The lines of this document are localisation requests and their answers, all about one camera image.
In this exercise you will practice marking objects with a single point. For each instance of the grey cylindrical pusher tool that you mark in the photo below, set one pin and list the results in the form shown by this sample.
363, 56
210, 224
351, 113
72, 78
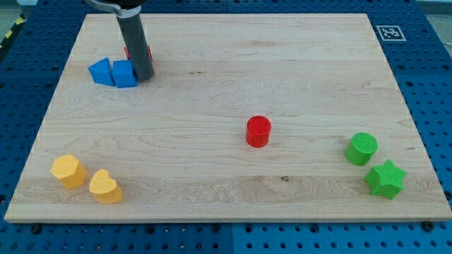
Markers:
137, 46

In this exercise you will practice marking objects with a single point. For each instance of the red star block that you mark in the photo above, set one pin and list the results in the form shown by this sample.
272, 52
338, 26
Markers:
128, 55

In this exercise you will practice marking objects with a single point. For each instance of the wooden board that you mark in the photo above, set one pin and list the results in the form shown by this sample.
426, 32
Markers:
176, 144

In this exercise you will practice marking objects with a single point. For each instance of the green star block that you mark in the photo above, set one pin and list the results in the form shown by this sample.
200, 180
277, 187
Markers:
386, 180

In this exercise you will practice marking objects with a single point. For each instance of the blue cube block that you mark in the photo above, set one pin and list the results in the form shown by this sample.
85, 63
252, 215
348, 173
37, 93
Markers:
123, 75

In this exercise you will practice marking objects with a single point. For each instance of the blue triangle block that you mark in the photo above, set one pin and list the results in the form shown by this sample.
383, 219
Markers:
101, 72

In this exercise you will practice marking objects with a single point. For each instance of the yellow hexagon block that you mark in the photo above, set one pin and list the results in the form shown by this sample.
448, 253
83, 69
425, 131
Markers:
69, 171

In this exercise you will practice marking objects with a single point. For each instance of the red cylinder block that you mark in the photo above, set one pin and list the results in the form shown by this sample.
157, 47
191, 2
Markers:
258, 130

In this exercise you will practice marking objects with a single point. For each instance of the yellow heart block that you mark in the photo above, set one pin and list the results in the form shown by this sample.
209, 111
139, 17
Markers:
104, 188

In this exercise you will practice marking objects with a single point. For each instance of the white fiducial marker tag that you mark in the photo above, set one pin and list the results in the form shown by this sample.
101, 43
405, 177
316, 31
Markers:
390, 33

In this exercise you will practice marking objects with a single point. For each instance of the green cylinder block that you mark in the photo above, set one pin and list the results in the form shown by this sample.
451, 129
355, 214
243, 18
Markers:
361, 148

